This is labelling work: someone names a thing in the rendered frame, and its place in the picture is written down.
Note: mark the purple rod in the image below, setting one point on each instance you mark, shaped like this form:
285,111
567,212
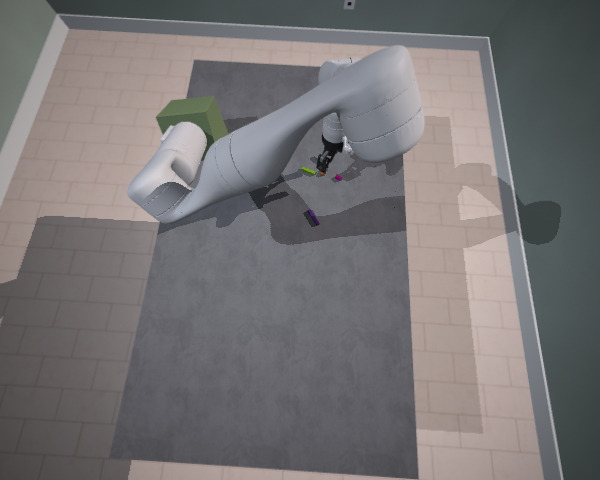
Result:
313,217

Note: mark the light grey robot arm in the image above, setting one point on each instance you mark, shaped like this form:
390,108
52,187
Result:
375,100

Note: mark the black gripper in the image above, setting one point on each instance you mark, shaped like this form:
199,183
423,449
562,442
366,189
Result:
330,149

